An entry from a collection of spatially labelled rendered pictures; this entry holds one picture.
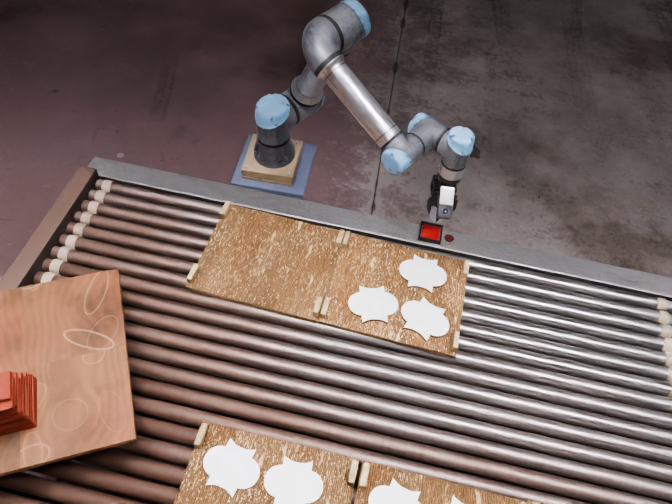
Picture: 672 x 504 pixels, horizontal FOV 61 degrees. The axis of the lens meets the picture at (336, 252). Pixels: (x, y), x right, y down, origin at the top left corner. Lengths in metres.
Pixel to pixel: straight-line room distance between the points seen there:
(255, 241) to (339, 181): 1.55
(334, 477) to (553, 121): 3.10
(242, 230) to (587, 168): 2.53
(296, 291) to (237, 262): 0.21
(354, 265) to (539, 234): 1.75
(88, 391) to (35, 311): 0.29
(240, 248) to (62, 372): 0.63
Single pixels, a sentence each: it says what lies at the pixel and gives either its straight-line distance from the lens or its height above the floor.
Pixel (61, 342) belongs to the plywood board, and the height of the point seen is 1.04.
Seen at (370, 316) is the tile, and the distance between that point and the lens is 1.70.
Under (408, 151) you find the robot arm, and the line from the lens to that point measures 1.61.
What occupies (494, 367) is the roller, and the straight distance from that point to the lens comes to 1.75.
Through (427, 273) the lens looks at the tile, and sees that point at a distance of 1.82.
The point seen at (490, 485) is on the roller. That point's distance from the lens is 1.61.
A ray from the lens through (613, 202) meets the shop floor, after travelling 3.76.
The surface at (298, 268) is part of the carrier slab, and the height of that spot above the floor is 0.94.
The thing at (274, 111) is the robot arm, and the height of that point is 1.15.
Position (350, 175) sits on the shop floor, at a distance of 3.38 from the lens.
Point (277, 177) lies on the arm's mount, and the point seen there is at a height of 0.91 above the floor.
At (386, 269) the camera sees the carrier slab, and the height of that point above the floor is 0.94.
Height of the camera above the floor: 2.40
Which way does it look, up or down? 53 degrees down
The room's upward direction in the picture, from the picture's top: 7 degrees clockwise
